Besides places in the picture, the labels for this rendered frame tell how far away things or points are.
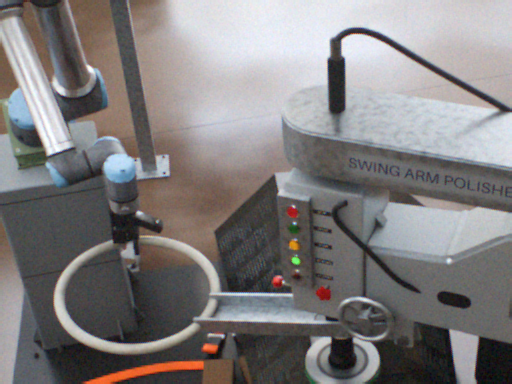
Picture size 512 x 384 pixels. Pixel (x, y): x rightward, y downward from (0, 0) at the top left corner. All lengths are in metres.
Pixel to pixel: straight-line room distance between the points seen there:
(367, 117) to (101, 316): 2.18
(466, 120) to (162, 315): 2.34
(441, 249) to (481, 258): 0.11
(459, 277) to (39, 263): 2.06
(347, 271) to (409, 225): 0.19
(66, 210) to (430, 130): 1.93
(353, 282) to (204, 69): 3.75
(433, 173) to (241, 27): 4.43
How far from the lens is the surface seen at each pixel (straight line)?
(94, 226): 3.72
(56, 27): 3.13
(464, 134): 2.06
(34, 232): 3.72
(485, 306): 2.24
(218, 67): 5.90
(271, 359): 2.89
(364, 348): 2.71
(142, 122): 4.85
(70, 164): 2.91
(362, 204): 2.13
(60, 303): 2.82
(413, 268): 2.21
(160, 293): 4.25
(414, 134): 2.05
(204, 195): 4.81
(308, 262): 2.28
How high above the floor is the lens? 2.87
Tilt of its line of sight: 41 degrees down
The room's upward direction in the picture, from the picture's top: 2 degrees counter-clockwise
